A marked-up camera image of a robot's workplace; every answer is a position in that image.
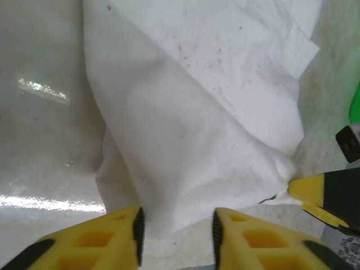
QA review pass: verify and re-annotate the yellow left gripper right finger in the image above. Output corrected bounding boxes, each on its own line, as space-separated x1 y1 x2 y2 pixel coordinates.
212 207 355 270

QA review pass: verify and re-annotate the white t-shirt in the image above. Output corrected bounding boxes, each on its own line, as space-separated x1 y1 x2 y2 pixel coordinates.
83 0 321 258

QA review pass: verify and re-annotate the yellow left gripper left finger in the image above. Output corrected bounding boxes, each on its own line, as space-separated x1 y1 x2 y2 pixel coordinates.
0 206 146 270

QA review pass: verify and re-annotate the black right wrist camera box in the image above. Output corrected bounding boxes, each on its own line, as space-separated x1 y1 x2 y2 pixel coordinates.
335 122 360 164

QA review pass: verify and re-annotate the green plastic basket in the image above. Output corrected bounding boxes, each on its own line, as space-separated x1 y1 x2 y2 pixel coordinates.
348 83 360 125

